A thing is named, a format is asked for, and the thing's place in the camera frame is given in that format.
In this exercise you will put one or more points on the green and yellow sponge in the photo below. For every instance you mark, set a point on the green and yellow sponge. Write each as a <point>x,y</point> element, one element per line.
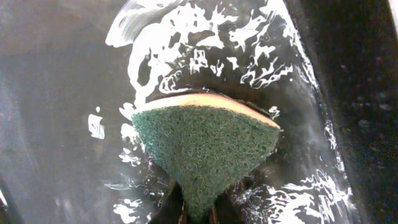
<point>206,142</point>

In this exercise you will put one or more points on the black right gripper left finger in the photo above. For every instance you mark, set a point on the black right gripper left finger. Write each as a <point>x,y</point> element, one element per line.
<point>172,210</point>

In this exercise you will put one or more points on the black water tray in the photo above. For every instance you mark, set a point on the black water tray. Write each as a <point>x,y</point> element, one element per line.
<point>73,73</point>

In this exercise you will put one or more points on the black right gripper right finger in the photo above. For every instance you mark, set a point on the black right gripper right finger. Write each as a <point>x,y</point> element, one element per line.
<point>223,211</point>

